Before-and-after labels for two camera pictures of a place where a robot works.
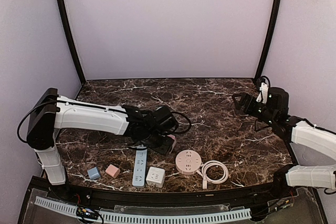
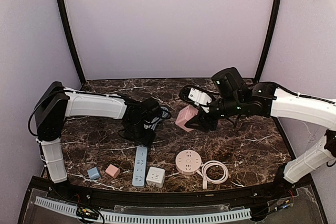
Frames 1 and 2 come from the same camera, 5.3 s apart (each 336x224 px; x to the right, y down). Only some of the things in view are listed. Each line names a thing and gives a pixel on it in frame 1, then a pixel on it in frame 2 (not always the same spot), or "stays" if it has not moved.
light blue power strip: x=139 y=168 stays
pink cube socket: x=173 y=137 → x=185 y=115
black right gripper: x=252 y=106 → x=208 y=116
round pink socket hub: x=188 y=162 stays
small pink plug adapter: x=113 y=171 stays
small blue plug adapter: x=94 y=173 stays
